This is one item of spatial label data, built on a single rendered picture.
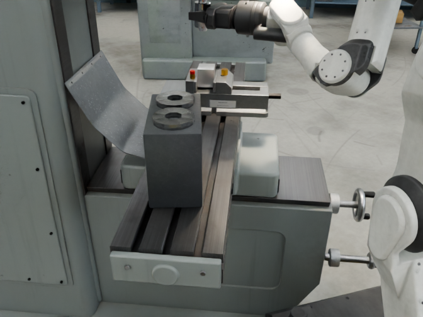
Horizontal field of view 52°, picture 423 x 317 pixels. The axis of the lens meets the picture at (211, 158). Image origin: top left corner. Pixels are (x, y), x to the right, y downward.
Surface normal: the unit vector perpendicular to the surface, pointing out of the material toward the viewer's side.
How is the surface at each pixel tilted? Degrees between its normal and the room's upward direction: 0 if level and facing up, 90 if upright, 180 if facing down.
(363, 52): 61
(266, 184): 90
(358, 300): 0
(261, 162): 0
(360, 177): 0
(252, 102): 90
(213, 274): 90
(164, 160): 90
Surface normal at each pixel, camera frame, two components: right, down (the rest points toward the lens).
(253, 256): -0.11, 0.50
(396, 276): 0.28, 0.52
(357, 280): 0.00, -0.86
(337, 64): -0.66, -0.17
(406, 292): -0.96, 0.14
